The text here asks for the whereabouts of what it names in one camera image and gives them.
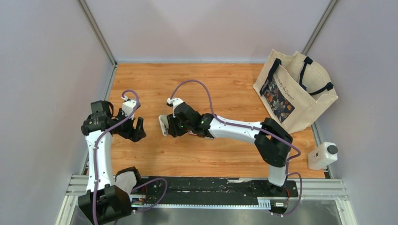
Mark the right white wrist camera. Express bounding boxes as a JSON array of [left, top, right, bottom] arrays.
[[166, 97, 184, 112]]

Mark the cream floral tote bag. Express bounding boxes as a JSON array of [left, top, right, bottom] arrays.
[[253, 50, 338, 134]]

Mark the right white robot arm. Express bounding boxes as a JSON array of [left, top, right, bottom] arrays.
[[159, 102, 293, 196]]

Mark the grey-green stapler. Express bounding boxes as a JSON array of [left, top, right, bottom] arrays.
[[158, 115, 169, 136]]

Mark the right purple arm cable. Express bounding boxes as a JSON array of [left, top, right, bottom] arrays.
[[170, 79, 303, 217]]

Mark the red white staple box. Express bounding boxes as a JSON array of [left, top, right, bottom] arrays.
[[188, 131, 214, 139]]

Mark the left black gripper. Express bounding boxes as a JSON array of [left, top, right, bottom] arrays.
[[112, 109, 146, 143]]

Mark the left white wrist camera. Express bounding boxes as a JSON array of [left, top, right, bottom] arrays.
[[122, 96, 137, 120]]

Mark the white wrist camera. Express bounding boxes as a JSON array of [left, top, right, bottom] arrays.
[[122, 96, 137, 120], [166, 97, 184, 112]]

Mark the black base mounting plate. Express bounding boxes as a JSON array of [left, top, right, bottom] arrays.
[[130, 177, 300, 214]]

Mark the aluminium frame rail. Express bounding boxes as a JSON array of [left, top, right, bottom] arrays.
[[56, 174, 357, 225]]

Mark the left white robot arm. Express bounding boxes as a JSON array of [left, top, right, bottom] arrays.
[[78, 98, 146, 225]]

